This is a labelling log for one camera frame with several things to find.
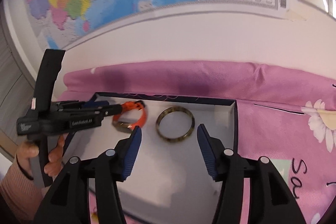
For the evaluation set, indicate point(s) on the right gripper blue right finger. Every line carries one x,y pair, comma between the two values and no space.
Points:
212,151

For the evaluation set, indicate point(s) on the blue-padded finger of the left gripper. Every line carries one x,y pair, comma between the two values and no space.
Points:
95,104

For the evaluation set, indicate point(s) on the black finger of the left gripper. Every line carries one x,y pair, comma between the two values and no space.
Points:
111,110

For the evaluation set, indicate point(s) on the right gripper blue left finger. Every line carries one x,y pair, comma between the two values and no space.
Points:
126,154

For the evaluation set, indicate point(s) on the pink knit sleeve forearm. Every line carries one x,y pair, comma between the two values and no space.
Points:
20,198

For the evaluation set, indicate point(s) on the purple white jewelry box tray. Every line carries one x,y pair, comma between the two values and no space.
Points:
169,182

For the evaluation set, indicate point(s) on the person's left hand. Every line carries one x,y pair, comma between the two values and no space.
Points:
28,150

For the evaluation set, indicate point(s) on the grey wooden door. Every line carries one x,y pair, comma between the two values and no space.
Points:
17,86

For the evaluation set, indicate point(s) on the tortoiseshell bangle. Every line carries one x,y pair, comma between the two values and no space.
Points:
175,124

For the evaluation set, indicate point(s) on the pink floral bedsheet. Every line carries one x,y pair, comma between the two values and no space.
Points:
286,114

